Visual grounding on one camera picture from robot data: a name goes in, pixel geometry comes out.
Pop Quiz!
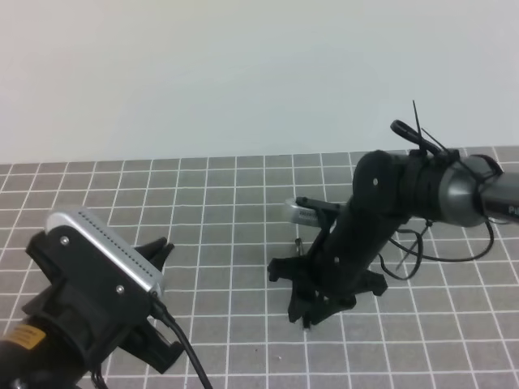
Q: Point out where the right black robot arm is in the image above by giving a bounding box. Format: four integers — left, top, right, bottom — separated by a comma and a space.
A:
268, 151, 518, 327

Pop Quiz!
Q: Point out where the grey grid tablecloth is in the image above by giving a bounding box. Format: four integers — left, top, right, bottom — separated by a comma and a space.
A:
1, 152, 518, 388

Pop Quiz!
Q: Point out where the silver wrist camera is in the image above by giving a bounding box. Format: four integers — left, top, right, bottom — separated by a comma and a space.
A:
26, 209, 165, 321
283, 199, 320, 227

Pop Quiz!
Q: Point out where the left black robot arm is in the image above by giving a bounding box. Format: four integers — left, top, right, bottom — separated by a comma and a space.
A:
1, 233, 184, 388

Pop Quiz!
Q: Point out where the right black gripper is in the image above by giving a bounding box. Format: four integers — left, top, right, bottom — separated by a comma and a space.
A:
268, 198, 388, 328

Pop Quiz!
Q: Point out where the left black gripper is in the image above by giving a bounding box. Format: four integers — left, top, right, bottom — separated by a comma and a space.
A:
23, 237, 182, 373

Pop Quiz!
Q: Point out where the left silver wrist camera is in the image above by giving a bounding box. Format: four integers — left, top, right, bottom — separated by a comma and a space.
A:
26, 209, 165, 321

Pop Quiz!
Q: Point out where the black pen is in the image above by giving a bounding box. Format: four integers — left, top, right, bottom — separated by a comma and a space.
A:
294, 237, 313, 331

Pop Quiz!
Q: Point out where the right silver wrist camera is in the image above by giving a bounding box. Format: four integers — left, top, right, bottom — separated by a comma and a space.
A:
283, 199, 320, 227

